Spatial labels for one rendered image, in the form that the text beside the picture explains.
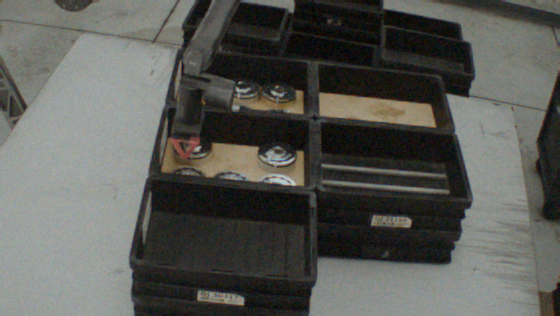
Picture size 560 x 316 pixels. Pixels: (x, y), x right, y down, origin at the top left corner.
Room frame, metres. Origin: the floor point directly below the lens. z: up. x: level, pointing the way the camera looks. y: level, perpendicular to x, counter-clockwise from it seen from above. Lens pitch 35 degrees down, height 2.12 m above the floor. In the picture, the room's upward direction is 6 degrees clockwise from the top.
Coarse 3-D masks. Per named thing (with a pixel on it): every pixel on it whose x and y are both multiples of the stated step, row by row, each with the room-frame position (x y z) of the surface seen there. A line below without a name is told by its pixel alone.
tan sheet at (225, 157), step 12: (168, 144) 1.70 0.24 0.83; (216, 144) 1.72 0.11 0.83; (228, 144) 1.72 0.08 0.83; (168, 156) 1.64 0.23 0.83; (216, 156) 1.67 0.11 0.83; (228, 156) 1.67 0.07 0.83; (240, 156) 1.68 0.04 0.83; (252, 156) 1.68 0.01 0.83; (300, 156) 1.71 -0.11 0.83; (168, 168) 1.59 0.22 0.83; (204, 168) 1.61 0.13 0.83; (216, 168) 1.62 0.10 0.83; (228, 168) 1.62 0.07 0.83; (240, 168) 1.63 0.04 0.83; (252, 168) 1.63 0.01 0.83; (300, 168) 1.66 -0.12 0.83; (252, 180) 1.59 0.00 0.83; (300, 180) 1.61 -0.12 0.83
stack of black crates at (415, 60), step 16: (384, 32) 2.95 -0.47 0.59; (400, 32) 2.98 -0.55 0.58; (416, 32) 2.98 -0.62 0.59; (384, 48) 2.80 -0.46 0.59; (400, 48) 2.98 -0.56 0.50; (416, 48) 2.97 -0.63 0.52; (432, 48) 2.97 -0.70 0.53; (448, 48) 2.96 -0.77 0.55; (464, 48) 2.95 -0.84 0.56; (384, 64) 2.71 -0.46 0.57; (400, 64) 2.70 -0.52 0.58; (416, 64) 2.70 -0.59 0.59; (432, 64) 2.90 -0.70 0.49; (448, 64) 2.92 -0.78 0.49; (464, 64) 2.92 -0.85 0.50; (448, 80) 2.69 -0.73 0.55; (464, 80) 2.68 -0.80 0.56; (464, 96) 2.68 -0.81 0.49
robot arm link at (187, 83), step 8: (184, 80) 1.52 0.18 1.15; (192, 80) 1.52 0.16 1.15; (200, 80) 1.52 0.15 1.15; (208, 80) 1.54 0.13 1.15; (184, 88) 1.50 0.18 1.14; (192, 88) 1.50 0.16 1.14; (200, 88) 1.50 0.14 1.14; (184, 96) 1.50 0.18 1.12; (192, 96) 1.50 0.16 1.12; (200, 96) 1.51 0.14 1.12; (184, 104) 1.50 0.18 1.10; (192, 104) 1.50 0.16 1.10
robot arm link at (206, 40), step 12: (216, 0) 1.61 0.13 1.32; (228, 0) 1.61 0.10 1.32; (240, 0) 1.63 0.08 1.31; (216, 12) 1.59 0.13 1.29; (228, 12) 1.59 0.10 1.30; (204, 24) 1.58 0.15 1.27; (216, 24) 1.58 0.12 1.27; (228, 24) 1.61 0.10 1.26; (204, 36) 1.56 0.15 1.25; (216, 36) 1.56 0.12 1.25; (192, 48) 1.55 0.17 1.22; (204, 48) 1.55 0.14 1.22; (216, 48) 1.58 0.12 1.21; (204, 60) 1.53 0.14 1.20
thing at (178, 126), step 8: (200, 104) 1.52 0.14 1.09; (176, 112) 1.54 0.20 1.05; (184, 112) 1.50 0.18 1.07; (192, 112) 1.50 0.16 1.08; (200, 112) 1.52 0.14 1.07; (176, 120) 1.51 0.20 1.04; (184, 120) 1.50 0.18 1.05; (192, 120) 1.51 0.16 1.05; (200, 120) 1.53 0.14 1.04; (176, 128) 1.49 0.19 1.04; (184, 128) 1.49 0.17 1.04; (192, 128) 1.49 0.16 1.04; (200, 128) 1.50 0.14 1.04; (192, 136) 1.48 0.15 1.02
